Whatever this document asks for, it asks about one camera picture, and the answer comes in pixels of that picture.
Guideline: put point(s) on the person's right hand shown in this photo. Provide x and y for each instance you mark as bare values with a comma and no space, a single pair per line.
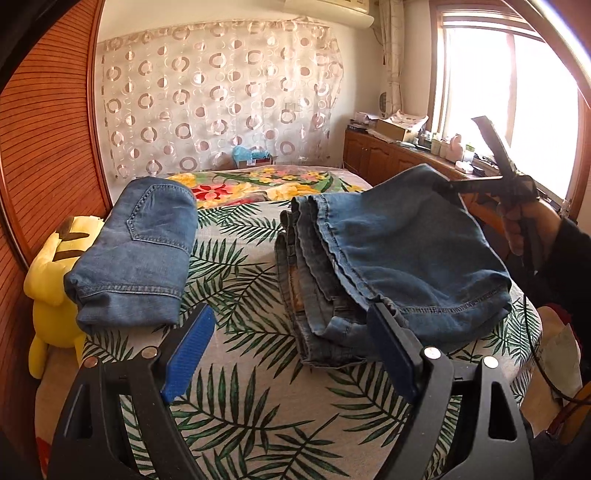
545,226

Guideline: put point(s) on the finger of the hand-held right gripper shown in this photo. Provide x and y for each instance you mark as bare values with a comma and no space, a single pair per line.
491,143
471,185

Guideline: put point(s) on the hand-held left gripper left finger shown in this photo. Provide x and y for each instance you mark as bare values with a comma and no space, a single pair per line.
187,357

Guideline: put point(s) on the patterned window curtain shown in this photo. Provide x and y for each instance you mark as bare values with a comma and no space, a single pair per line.
392,55

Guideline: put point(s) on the pale plastic bag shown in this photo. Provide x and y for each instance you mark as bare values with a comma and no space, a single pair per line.
561,355

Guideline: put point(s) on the leaf print bed sheet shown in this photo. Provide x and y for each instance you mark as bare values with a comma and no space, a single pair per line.
258,415

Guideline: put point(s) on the green and white cup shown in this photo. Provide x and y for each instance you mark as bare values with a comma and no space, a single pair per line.
468,154

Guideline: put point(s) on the pink patterned cloth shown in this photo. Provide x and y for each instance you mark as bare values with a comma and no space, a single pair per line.
411,117

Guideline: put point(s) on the light blue denim pants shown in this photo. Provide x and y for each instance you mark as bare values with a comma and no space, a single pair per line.
134,258

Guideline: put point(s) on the printed cardboard box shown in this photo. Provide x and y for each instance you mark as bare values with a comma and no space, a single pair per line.
256,162

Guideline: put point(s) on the floral blanket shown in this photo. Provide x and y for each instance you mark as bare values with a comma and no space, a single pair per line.
277,181

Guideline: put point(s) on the wooden frame window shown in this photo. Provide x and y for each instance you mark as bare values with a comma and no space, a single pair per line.
485,92

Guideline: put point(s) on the wooden wardrobe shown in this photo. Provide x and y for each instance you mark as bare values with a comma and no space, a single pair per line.
46,138

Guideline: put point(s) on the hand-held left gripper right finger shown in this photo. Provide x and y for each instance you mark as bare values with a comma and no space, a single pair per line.
392,353

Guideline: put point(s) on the blue plastic bag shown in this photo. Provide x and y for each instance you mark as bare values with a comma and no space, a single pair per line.
251,152

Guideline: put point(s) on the sheer circle pattern curtain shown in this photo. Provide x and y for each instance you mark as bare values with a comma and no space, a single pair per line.
221,92

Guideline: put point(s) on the wooden cabinet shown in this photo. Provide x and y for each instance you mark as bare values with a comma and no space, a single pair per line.
369,152

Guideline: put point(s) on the white air conditioner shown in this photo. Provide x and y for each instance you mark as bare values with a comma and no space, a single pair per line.
337,11

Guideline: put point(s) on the person's right forearm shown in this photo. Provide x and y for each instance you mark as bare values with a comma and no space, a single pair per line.
570,258

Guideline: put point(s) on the yellow plush toy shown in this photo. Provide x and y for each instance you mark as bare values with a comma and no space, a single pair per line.
48,286

